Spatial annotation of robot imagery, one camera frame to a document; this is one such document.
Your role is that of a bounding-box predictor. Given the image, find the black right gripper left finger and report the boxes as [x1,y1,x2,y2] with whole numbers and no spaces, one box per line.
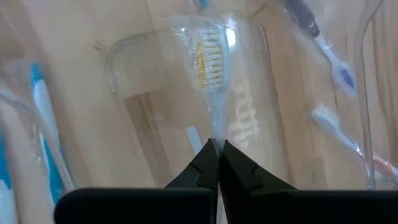
[54,138,220,224]

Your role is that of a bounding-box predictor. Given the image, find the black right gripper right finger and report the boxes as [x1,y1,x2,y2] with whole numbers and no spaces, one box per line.
[220,139,398,224]

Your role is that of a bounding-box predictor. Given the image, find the wrapped orange toothbrush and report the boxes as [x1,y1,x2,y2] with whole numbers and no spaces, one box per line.
[310,103,398,179]

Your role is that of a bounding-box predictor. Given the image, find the clear plastic bin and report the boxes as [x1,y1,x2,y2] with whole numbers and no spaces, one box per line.
[0,12,386,191]

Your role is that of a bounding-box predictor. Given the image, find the orange toothbrush yellow bristles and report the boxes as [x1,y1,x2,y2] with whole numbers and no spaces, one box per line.
[169,14,238,153]

